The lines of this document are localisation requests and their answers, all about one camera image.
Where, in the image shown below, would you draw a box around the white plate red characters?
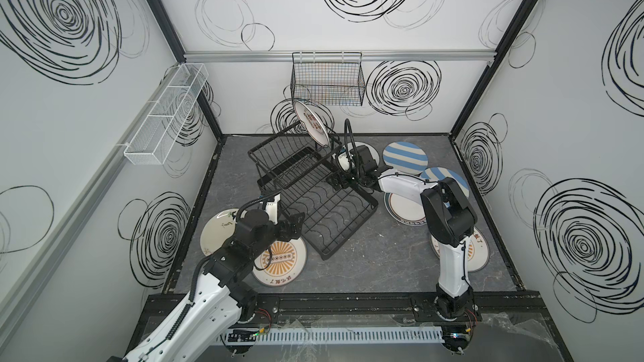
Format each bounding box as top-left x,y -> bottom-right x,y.
293,101 -> 330,147

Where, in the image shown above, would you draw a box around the blue striped plate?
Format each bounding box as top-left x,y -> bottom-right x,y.
420,167 -> 471,198
382,142 -> 429,175

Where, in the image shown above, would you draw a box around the white mesh wall shelf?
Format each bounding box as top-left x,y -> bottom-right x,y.
123,63 -> 209,166

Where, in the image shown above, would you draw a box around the white plate black flower outline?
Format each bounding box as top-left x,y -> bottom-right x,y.
345,142 -> 380,172

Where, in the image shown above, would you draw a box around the black wire wall basket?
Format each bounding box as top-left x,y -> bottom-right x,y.
289,51 -> 367,107

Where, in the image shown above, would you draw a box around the grey slotted cable duct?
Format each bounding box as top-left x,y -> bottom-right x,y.
216,327 -> 444,346

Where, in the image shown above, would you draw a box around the white plate green red rim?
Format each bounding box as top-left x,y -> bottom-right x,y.
384,193 -> 426,226

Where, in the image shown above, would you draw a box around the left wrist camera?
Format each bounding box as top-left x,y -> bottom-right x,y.
263,194 -> 281,225

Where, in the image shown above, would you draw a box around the orange sunburst plate right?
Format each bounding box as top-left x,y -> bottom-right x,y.
430,225 -> 491,273

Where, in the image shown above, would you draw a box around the black wire dish rack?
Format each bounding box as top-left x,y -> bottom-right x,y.
248,122 -> 378,260

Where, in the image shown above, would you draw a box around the cream floral plate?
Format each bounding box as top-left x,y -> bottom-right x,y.
200,208 -> 238,256

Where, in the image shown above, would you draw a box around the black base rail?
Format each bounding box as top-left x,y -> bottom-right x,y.
145,291 -> 547,325

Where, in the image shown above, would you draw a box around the orange sunburst plate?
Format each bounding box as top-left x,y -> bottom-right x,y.
253,239 -> 308,288
430,225 -> 491,273

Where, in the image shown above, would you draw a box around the blue striped plate rear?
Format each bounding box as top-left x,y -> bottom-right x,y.
382,142 -> 429,175

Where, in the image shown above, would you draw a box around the blue striped plate right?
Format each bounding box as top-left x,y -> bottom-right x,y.
420,167 -> 471,198

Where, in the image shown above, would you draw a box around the orange sunburst plate left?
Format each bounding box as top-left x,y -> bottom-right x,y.
253,239 -> 308,288

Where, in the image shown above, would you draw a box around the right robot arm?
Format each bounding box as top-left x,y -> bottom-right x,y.
335,120 -> 477,321

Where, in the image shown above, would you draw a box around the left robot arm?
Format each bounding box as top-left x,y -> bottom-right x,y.
110,191 -> 306,361

